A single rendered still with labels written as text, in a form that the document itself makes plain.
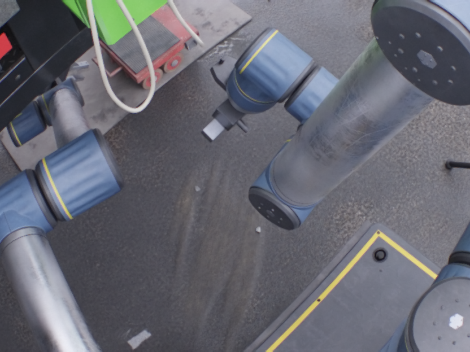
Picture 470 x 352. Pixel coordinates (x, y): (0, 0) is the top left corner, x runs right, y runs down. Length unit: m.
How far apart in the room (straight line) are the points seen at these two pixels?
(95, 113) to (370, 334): 1.31
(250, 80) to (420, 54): 0.77
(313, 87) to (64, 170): 0.54
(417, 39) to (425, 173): 1.83
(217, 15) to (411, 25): 2.22
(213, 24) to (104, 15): 1.70
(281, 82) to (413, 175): 1.17
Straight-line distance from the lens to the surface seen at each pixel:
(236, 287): 2.41
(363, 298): 2.00
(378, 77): 0.88
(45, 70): 2.02
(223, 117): 1.66
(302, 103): 1.44
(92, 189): 1.65
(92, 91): 2.83
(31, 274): 1.58
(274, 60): 1.43
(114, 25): 1.23
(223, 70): 1.64
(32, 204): 1.65
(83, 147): 1.65
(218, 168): 2.57
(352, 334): 1.97
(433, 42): 0.72
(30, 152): 2.78
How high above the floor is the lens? 2.25
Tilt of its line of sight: 62 degrees down
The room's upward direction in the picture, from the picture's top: 13 degrees counter-clockwise
